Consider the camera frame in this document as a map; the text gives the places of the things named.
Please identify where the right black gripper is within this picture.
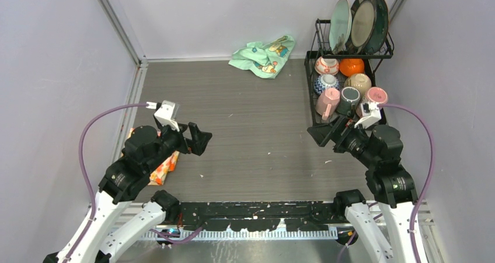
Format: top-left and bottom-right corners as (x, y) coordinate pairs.
(307, 111), (378, 166)

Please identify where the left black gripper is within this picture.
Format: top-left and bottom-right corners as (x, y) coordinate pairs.
(146, 119), (212, 171)

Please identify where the pale pink mug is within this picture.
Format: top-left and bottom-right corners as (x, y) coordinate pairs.
(316, 87), (340, 121)

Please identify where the dark green mug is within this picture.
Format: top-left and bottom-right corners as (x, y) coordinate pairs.
(336, 87), (361, 117)

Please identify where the white ceramic bowl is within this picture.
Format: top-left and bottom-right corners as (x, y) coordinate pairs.
(344, 73), (372, 97)

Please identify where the pink glass mug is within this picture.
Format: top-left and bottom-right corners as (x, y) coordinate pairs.
(361, 87), (389, 104)

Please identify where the orange coral pattern bowl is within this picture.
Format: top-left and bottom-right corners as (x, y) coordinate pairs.
(315, 57), (339, 75)

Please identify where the white bowl orange outside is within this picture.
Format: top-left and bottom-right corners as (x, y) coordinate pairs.
(339, 58), (365, 77)

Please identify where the mint green flower plate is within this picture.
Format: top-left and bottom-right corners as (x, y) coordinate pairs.
(329, 0), (352, 54)

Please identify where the black rimmed cream plate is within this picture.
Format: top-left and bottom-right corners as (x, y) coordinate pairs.
(346, 0), (377, 54)

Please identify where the dark blue floral plate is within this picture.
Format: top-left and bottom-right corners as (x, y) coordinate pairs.
(365, 0), (389, 54)

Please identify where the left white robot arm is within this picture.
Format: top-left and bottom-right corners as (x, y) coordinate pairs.
(44, 122), (212, 262)

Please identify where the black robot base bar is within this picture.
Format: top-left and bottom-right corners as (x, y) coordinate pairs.
(162, 201), (349, 232)

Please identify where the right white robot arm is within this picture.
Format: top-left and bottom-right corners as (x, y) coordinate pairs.
(307, 117), (427, 262)

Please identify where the orange floral cloth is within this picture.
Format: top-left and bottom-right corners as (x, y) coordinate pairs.
(121, 150), (180, 186)

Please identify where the mint green cartoon cloth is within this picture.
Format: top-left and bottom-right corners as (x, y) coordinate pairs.
(228, 35), (295, 79)

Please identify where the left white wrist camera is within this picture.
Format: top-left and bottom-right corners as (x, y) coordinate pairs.
(146, 100), (180, 131)

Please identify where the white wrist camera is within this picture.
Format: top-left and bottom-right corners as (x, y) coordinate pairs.
(354, 101), (382, 129)
(146, 100), (180, 131)

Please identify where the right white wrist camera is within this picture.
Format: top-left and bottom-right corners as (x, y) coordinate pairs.
(354, 101), (382, 129)

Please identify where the black wire dish rack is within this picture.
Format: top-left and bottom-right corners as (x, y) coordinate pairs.
(304, 19), (395, 136)

